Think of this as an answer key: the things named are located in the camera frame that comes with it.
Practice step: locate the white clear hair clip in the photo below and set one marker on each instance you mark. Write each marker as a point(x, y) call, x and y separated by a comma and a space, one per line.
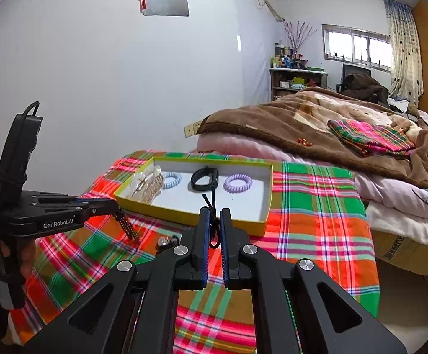
point(155, 190)

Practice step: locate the yellow cardboard box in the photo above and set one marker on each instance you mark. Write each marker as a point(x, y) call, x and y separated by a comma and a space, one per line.
point(236, 206)

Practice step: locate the wall outlet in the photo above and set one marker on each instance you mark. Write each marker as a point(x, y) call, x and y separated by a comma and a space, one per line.
point(190, 129)

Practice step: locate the group of toiletry bottles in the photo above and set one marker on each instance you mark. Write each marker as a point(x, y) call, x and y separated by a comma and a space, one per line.
point(286, 61)

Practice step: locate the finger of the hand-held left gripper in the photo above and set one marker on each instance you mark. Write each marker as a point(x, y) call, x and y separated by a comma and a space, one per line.
point(99, 202)
point(101, 212)

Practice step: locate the dried branches in vase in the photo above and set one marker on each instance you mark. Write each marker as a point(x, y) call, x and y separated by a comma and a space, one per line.
point(299, 37)

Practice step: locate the window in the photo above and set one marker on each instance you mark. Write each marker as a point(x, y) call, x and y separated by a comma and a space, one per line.
point(358, 48)

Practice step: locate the spotted curtain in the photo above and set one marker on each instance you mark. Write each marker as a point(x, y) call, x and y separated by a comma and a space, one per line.
point(404, 51)

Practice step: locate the white quilt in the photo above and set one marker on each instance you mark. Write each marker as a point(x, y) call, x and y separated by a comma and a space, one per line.
point(402, 206)

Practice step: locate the pink bed sheet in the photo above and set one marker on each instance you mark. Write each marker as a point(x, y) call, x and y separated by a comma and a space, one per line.
point(236, 145)

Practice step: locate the black smart band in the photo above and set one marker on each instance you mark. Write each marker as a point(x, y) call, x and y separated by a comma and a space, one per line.
point(214, 175)

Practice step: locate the brown fleece blanket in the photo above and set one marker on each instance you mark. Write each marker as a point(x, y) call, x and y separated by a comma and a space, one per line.
point(273, 118)

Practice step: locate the red green plaid bed cloth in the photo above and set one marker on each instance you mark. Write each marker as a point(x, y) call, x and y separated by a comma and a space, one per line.
point(310, 228)

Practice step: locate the wooden shelf unit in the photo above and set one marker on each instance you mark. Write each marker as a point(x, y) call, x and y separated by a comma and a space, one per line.
point(276, 84)

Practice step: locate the black monitor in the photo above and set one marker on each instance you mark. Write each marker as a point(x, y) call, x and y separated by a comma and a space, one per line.
point(356, 70)

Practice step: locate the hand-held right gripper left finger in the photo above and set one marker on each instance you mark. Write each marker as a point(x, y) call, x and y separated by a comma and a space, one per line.
point(206, 243)

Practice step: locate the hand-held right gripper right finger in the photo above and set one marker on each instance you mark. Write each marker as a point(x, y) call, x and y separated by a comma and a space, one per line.
point(225, 243)

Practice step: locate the brown cardboard box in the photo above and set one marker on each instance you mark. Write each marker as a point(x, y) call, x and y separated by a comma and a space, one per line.
point(409, 258)

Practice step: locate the dark brown jacket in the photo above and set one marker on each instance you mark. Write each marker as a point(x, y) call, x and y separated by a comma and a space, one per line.
point(365, 88)

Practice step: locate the folded pink plaid cloth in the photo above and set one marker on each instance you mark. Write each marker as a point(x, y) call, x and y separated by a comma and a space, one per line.
point(372, 136)

